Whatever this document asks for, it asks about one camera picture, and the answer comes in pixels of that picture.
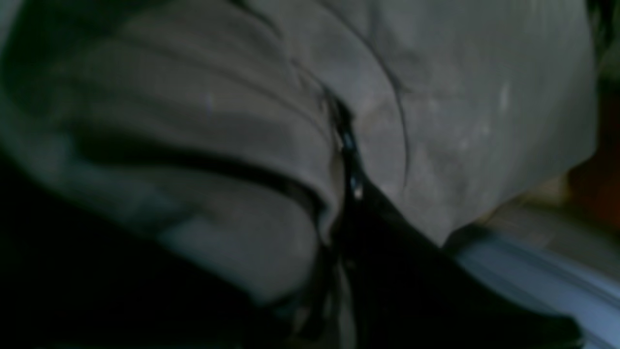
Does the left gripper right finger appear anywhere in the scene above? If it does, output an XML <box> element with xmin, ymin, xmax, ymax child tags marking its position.
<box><xmin>329</xmin><ymin>97</ymin><xmax>584</xmax><ymax>349</ymax></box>

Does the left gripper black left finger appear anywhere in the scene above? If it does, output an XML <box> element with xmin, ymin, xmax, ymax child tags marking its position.
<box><xmin>262</xmin><ymin>246</ymin><xmax>340</xmax><ymax>349</ymax></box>

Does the grey T-shirt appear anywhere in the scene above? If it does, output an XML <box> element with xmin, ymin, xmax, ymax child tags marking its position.
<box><xmin>1</xmin><ymin>0</ymin><xmax>596</xmax><ymax>305</ymax></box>

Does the white base housing left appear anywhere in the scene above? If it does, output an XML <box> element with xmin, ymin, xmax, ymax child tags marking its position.
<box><xmin>444</xmin><ymin>226</ymin><xmax>620</xmax><ymax>349</ymax></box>

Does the black table cloth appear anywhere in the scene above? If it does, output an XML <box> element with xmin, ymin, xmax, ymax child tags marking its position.
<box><xmin>0</xmin><ymin>155</ymin><xmax>301</xmax><ymax>349</ymax></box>

